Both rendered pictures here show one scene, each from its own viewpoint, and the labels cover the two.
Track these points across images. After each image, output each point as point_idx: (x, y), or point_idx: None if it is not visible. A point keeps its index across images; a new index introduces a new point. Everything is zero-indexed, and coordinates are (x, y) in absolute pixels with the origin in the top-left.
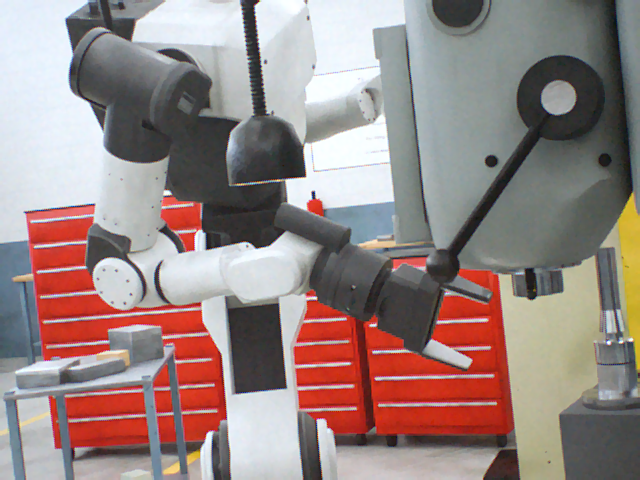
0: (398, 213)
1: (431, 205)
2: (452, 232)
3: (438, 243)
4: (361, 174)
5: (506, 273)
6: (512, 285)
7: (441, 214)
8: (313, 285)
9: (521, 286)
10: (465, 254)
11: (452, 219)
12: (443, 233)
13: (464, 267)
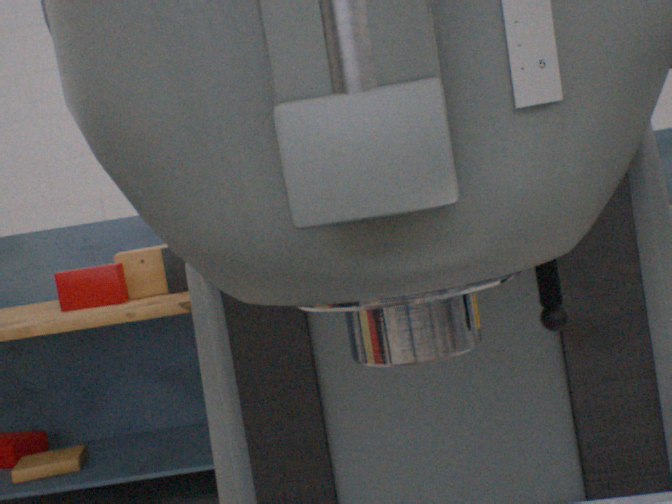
0: (440, 74)
1: (631, 26)
2: (641, 122)
3: (571, 173)
4: None
5: (510, 276)
6: (436, 330)
7: (653, 57)
8: None
9: (469, 320)
10: (604, 201)
11: (662, 75)
12: (621, 128)
13: (531, 262)
